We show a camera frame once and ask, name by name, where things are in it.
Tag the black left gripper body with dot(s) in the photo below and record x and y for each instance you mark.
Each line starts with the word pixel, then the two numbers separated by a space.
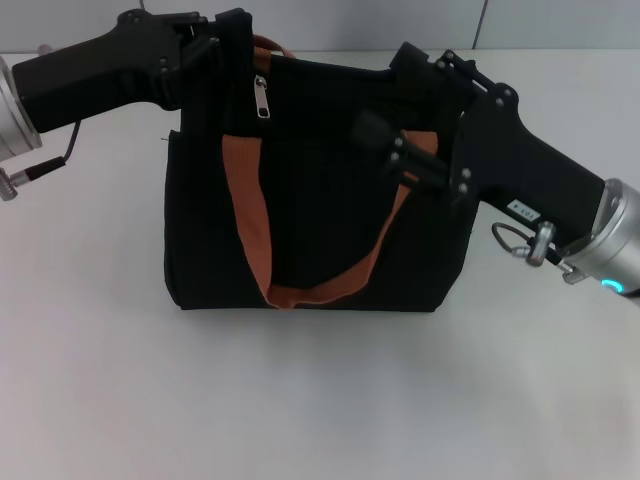
pixel 100 75

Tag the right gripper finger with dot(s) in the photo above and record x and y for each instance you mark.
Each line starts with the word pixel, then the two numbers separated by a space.
pixel 372 131
pixel 412 62

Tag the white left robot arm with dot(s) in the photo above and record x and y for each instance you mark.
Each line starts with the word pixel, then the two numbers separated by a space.
pixel 12 125

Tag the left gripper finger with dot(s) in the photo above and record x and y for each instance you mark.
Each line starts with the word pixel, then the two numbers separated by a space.
pixel 197 52
pixel 232 22

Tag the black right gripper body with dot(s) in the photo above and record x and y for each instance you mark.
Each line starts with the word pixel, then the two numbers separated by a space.
pixel 525 160

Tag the silver metal zipper pull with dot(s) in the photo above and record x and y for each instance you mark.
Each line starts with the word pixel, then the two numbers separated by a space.
pixel 262 100

